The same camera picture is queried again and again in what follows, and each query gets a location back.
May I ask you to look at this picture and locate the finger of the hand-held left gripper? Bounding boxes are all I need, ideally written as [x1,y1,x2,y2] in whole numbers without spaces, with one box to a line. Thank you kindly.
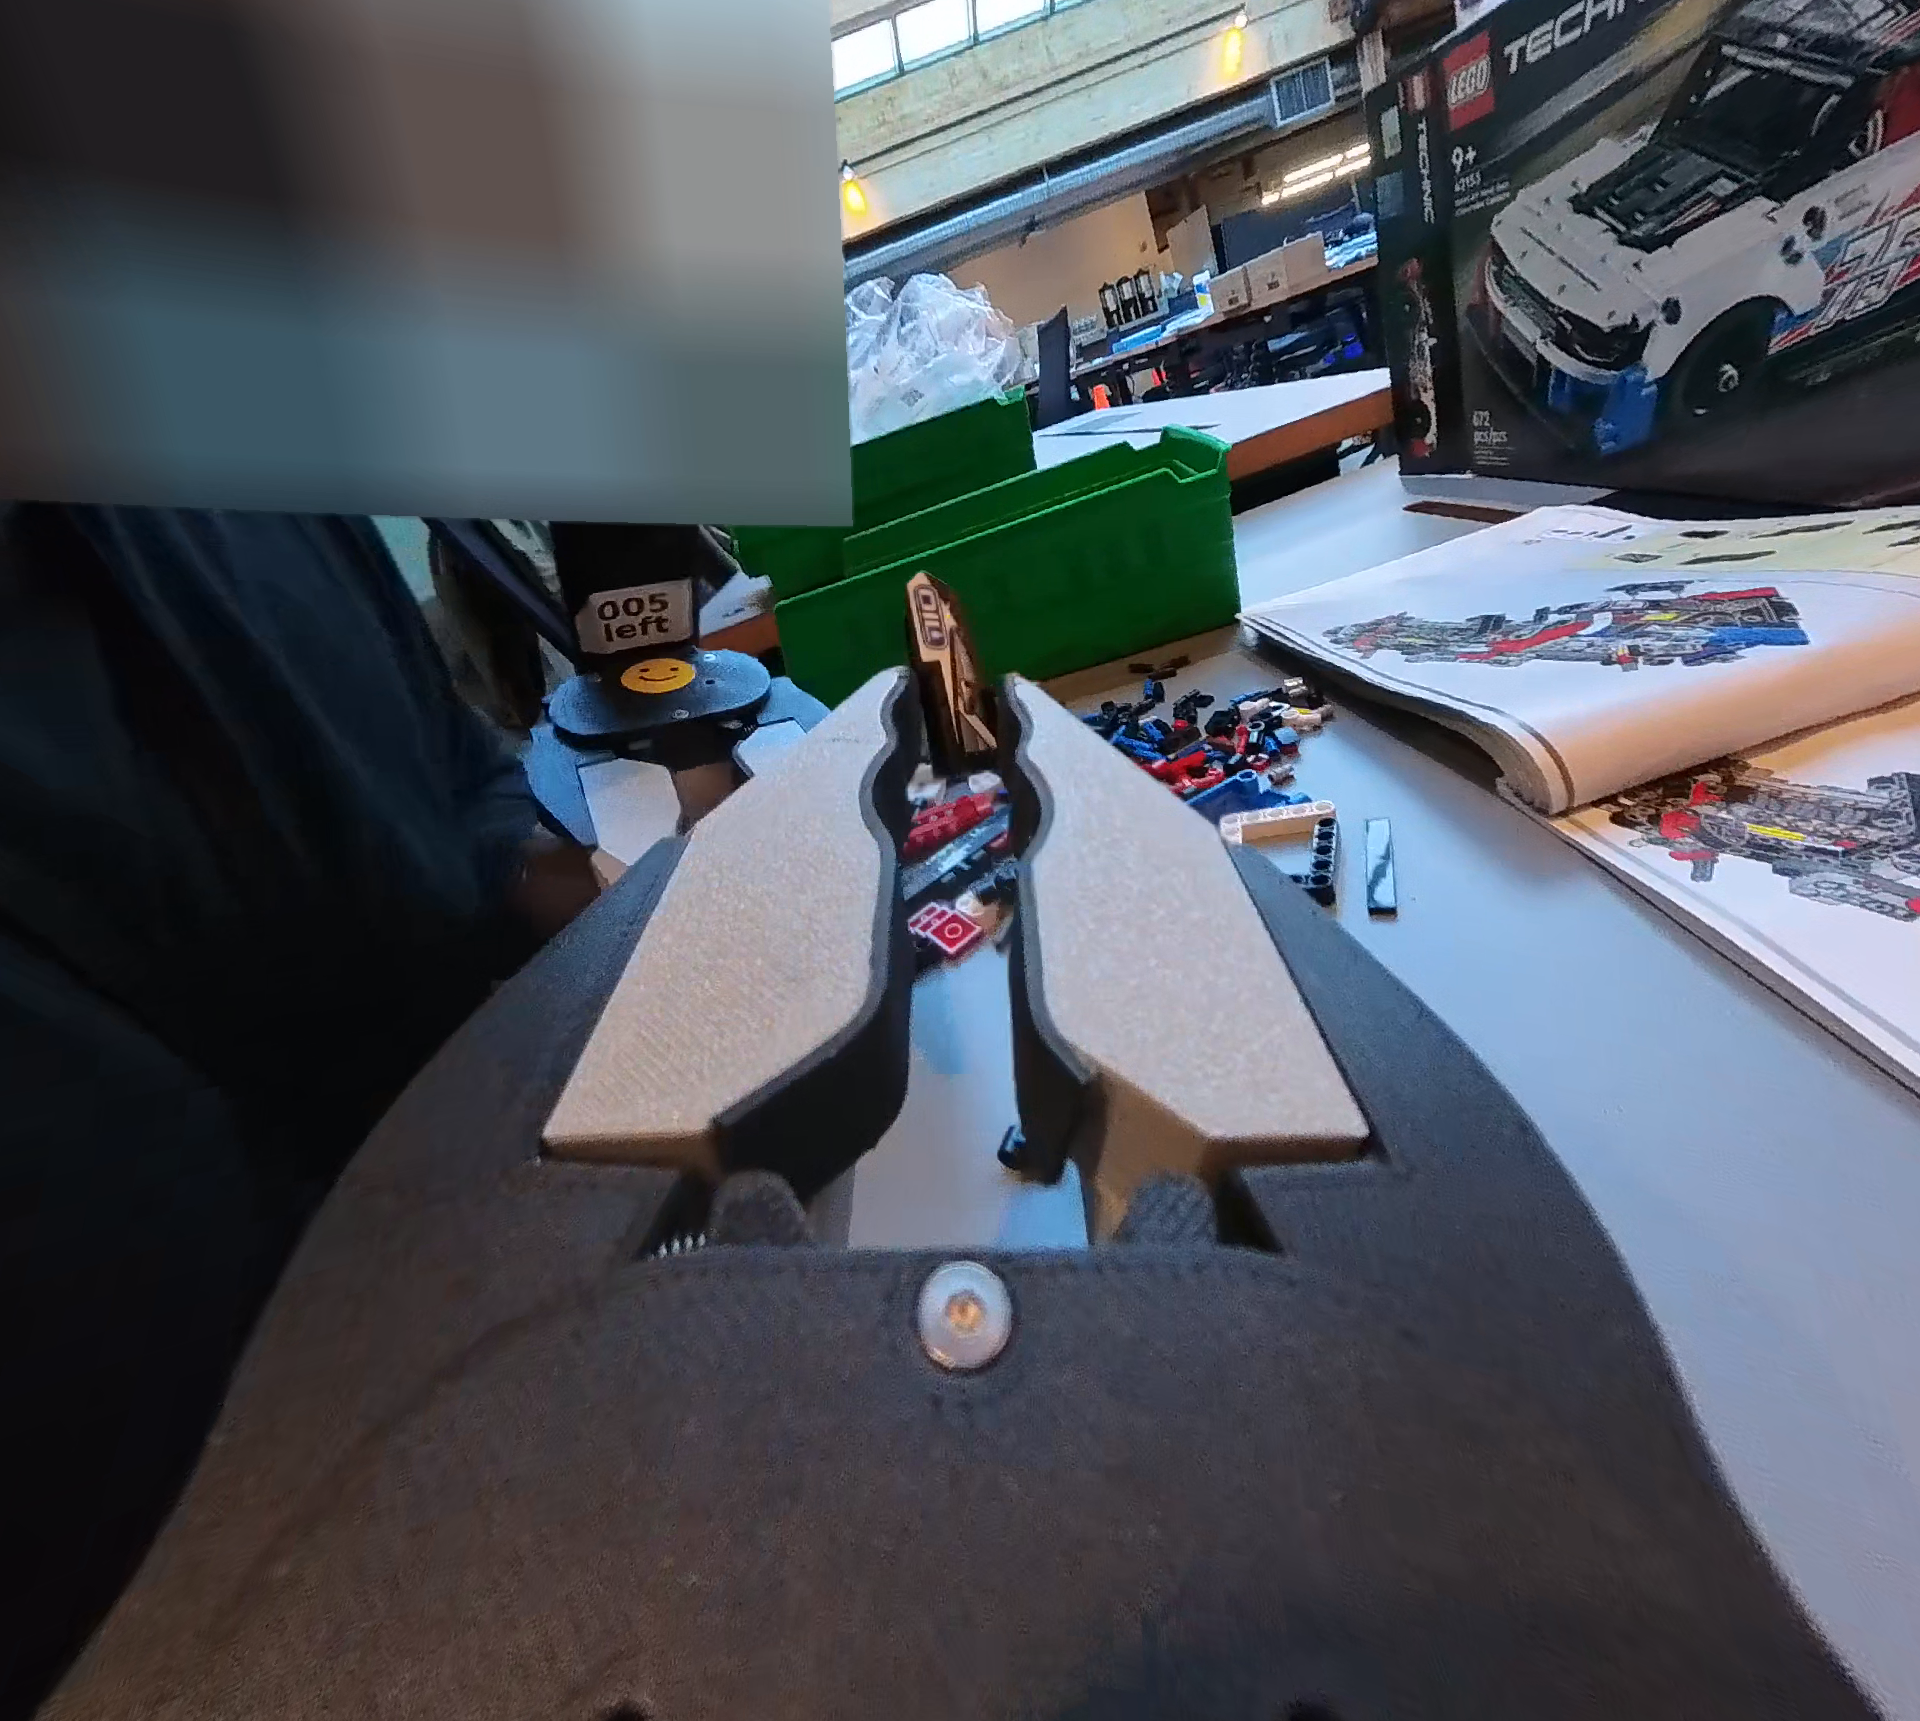
[576,760,689,865]

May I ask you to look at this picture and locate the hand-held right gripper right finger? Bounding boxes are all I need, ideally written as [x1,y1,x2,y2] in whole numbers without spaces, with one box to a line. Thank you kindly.
[996,674,1374,1247]

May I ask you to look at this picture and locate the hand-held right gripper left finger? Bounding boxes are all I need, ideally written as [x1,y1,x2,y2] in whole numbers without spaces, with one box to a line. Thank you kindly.
[540,669,919,1205]

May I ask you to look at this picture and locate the pile of toy bricks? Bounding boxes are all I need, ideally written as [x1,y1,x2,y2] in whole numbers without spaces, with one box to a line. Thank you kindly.
[901,656,1339,964]

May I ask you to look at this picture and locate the brown printed toy panel piece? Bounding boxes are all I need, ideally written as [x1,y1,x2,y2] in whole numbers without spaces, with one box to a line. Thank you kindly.
[904,571,1002,774]

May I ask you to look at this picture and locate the person's left forearm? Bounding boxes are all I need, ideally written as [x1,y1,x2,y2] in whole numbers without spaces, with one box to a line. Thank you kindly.
[0,507,558,1721]

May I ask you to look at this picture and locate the grey desk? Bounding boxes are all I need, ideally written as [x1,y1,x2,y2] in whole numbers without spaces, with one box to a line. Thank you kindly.
[576,461,1920,1721]

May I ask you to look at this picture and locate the person's left hand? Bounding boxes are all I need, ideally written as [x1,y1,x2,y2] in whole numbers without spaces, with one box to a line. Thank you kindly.
[507,832,637,946]

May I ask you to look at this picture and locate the green plastic bin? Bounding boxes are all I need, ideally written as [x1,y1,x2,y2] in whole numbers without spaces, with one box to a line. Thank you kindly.
[774,426,1242,711]
[730,388,1038,583]

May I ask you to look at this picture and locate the clear plastic bags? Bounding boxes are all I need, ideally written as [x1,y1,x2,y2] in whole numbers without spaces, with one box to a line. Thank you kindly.
[844,271,1031,440]

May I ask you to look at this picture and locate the open instruction booklet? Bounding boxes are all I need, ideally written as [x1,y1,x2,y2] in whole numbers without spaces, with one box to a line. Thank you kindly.
[1242,502,1920,1092]

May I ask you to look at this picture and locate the black office chair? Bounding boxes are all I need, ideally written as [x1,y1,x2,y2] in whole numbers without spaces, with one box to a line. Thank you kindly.
[1032,306,1087,431]

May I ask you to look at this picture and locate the wooden table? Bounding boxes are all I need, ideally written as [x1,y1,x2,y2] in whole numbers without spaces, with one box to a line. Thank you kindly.
[1032,366,1398,484]

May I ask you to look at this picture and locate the toy car set box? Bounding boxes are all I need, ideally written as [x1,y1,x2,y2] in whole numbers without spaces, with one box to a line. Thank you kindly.
[1362,0,1920,511]

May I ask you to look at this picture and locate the metal ventilation duct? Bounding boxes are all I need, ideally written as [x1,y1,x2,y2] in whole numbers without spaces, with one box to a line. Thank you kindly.
[840,86,1278,282]

